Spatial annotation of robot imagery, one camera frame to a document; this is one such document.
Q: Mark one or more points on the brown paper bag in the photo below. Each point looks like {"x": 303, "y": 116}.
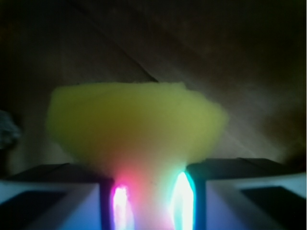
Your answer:
{"x": 250, "y": 56}

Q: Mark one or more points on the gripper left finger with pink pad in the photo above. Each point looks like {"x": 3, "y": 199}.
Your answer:
{"x": 63, "y": 197}

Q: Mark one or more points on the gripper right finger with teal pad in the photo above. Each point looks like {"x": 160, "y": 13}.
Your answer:
{"x": 240, "y": 194}

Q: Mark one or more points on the yellow-green sponge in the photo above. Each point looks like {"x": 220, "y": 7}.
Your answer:
{"x": 143, "y": 135}

